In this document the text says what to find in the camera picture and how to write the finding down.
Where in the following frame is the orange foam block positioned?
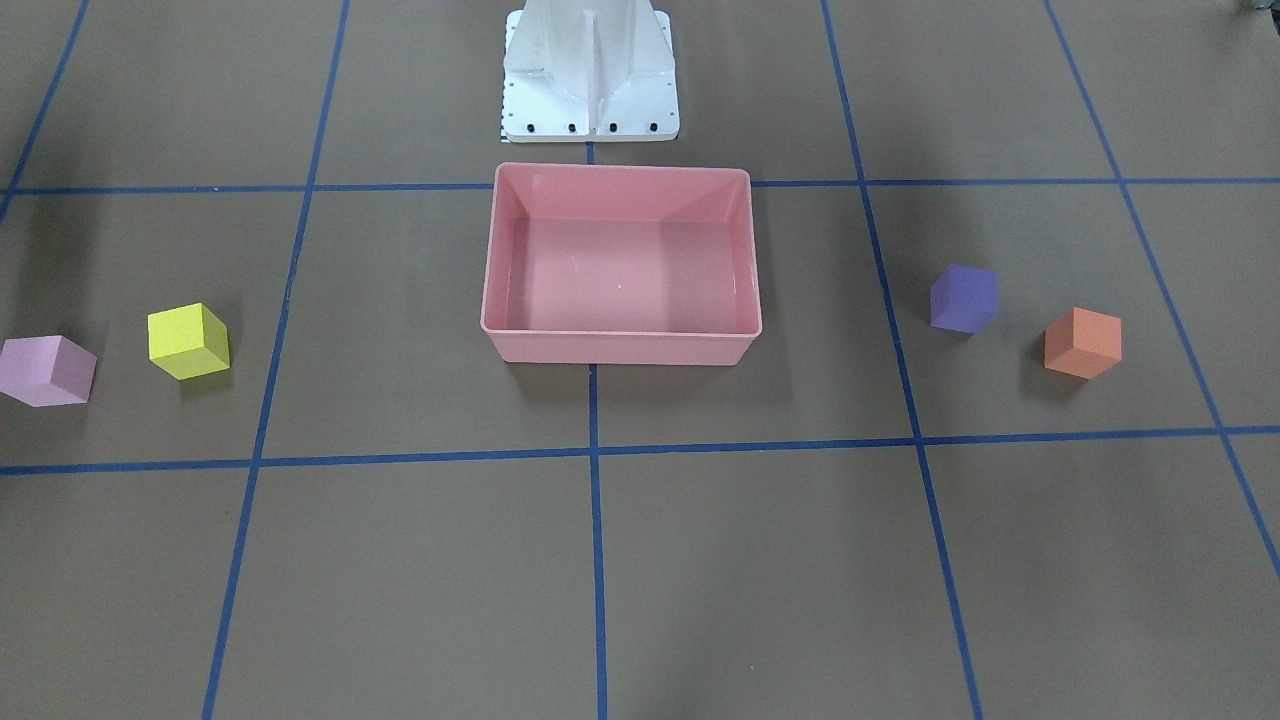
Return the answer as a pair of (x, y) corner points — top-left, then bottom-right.
(1043, 307), (1123, 380)

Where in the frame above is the yellow foam block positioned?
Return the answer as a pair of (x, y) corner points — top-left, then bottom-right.
(146, 304), (230, 380)

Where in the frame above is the pink plastic bin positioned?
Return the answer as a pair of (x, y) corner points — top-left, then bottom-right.
(480, 161), (763, 366)

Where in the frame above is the purple foam block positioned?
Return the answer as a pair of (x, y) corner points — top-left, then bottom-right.
(929, 264), (998, 334)

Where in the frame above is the pink foam block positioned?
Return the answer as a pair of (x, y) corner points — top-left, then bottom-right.
(1, 334), (97, 407)

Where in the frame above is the white pedestal column base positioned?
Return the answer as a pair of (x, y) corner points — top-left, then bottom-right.
(500, 1), (681, 143)

